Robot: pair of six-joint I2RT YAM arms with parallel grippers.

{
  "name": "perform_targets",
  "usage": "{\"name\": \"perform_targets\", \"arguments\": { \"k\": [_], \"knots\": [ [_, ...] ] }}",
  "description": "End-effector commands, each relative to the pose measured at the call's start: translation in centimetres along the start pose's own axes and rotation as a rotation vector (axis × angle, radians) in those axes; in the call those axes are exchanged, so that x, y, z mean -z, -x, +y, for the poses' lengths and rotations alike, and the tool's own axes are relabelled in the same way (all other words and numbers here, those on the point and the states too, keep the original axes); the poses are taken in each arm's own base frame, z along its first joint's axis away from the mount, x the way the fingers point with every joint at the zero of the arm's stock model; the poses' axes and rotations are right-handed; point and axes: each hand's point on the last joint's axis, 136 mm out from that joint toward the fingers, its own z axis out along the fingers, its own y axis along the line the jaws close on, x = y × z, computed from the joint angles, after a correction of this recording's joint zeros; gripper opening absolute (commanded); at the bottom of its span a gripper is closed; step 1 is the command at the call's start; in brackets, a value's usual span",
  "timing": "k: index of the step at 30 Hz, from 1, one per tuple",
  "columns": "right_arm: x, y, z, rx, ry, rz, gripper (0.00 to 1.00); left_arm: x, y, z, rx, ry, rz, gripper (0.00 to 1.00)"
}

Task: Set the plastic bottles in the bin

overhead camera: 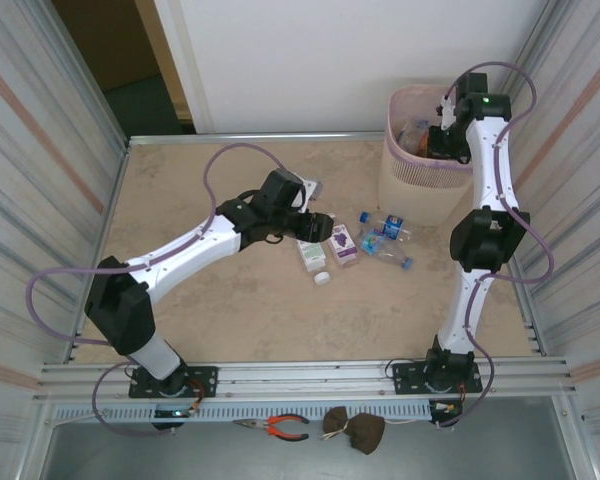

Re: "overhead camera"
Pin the bottle green white label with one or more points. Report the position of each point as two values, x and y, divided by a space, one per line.
312 257

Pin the grape juice bottle purple label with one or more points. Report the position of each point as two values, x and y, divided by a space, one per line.
342 245

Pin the clear bottle colourful label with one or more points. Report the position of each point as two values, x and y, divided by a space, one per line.
372 241

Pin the clear bottle round logo blue label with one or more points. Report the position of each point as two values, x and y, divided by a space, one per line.
392 225

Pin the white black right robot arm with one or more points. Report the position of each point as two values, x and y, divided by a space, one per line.
490 165

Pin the beige ribbed waste bin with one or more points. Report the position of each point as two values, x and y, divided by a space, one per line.
415 200

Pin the small controller board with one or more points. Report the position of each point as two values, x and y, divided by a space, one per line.
445 407
175 413

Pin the brown cloth pouch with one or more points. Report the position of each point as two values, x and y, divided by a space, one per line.
365 432

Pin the grey metal shelf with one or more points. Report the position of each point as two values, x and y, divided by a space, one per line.
430 460

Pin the aluminium table frame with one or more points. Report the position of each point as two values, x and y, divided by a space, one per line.
300 372

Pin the white door frame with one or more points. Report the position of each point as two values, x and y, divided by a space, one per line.
180 65

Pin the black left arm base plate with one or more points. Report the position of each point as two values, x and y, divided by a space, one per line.
205 380

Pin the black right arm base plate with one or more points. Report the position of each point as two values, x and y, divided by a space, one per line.
405 377

